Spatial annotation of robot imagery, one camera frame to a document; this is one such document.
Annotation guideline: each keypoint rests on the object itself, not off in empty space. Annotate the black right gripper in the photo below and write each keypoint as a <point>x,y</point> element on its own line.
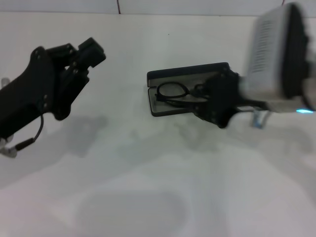
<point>217,98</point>

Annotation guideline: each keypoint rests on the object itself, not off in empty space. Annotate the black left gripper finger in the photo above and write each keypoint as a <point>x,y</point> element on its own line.
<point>91,51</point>

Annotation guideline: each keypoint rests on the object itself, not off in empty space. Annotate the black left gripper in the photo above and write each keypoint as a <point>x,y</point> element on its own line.
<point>24,98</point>

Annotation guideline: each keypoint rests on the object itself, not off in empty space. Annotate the black framed glasses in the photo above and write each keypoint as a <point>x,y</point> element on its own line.
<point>177,100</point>

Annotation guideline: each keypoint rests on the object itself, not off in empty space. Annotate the black glasses case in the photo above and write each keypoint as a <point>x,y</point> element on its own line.
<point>187,69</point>

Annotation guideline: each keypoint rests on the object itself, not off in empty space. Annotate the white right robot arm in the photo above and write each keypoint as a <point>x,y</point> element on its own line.
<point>291,106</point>

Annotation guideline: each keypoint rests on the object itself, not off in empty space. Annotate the right gripper silver connector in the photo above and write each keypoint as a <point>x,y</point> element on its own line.
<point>259,118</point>

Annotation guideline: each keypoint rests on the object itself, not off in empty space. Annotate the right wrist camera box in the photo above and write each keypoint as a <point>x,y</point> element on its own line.
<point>269,49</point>

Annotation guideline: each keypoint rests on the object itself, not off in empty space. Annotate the left gripper silver post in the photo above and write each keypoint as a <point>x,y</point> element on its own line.
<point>5,82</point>

